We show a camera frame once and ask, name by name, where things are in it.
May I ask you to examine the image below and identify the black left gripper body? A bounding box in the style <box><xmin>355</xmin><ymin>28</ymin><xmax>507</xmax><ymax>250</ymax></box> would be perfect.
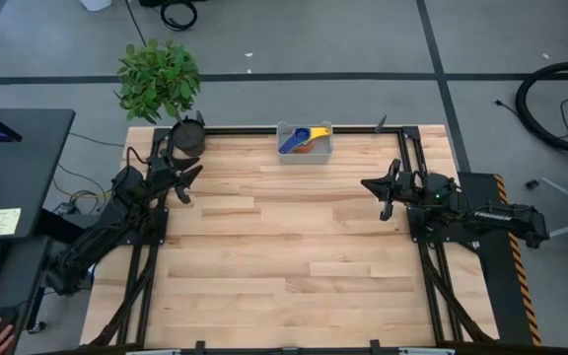
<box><xmin>146</xmin><ymin>147</ymin><xmax>186</xmax><ymax>196</ymax></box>

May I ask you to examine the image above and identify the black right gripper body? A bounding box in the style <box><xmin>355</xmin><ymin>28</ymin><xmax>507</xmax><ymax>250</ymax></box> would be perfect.
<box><xmin>386</xmin><ymin>157</ymin><xmax>427</xmax><ymax>207</ymax></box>

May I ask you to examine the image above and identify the grey plastic basket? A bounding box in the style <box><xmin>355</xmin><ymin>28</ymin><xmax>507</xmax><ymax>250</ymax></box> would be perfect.
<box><xmin>275</xmin><ymin>119</ymin><xmax>335</xmax><ymax>166</ymax></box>

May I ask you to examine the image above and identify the yellow measuring cup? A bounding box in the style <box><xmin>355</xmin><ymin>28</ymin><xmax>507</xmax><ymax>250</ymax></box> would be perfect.
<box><xmin>307</xmin><ymin>125</ymin><xmax>332</xmax><ymax>143</ymax></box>

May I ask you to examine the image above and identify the small indigo measuring cup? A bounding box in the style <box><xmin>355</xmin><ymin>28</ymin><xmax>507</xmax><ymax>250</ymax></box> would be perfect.
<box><xmin>277</xmin><ymin>126</ymin><xmax>313</xmax><ymax>156</ymax></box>

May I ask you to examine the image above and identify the black plant pot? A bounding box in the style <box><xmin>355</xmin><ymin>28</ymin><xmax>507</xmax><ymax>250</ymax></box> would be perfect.
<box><xmin>170</xmin><ymin>117</ymin><xmax>208</xmax><ymax>159</ymax></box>

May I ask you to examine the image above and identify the green leafy plant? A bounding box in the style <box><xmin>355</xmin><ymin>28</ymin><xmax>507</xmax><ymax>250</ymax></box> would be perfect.
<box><xmin>113</xmin><ymin>37</ymin><xmax>203</xmax><ymax>125</ymax></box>

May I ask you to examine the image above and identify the black flat panel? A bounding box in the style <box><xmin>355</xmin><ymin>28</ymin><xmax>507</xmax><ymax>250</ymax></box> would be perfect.
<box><xmin>35</xmin><ymin>208</ymin><xmax>91</xmax><ymax>246</ymax></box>

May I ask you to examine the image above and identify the black platform with hazard stripe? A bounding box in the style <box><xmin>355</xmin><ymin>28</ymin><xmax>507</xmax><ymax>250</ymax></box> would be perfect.
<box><xmin>456</xmin><ymin>171</ymin><xmax>544</xmax><ymax>347</ymax></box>

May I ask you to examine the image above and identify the black desk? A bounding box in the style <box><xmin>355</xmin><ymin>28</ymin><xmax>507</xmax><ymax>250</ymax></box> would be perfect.
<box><xmin>0</xmin><ymin>106</ymin><xmax>77</xmax><ymax>243</ymax></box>

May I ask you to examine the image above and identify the yellow sticky note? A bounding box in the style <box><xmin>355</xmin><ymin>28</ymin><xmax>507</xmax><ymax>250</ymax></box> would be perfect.
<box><xmin>0</xmin><ymin>207</ymin><xmax>23</xmax><ymax>238</ymax></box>

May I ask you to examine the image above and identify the dark grey side desk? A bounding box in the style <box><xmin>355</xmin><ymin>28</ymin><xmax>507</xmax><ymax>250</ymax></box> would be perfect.
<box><xmin>0</xmin><ymin>235</ymin><xmax>54</xmax><ymax>355</ymax></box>

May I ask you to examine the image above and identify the black computer mouse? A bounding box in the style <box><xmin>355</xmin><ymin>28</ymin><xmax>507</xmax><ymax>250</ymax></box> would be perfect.
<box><xmin>0</xmin><ymin>306</ymin><xmax>20</xmax><ymax>329</ymax></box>

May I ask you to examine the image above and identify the black aluminium table frame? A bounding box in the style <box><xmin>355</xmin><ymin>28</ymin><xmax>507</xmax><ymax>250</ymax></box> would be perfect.
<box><xmin>84</xmin><ymin>124</ymin><xmax>500</xmax><ymax>355</ymax></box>

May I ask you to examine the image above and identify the thin black floor cable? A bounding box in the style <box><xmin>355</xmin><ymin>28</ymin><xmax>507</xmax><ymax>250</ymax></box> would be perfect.
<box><xmin>493</xmin><ymin>92</ymin><xmax>568</xmax><ymax>140</ymax></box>

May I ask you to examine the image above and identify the black cable coil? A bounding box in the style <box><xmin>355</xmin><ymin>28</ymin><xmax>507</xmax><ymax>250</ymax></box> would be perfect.
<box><xmin>159</xmin><ymin>0</ymin><xmax>199</xmax><ymax>33</ymax></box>

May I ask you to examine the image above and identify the black coiled hose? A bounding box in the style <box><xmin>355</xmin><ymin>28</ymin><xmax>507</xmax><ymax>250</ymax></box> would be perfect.
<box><xmin>514</xmin><ymin>60</ymin><xmax>568</xmax><ymax>154</ymax></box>

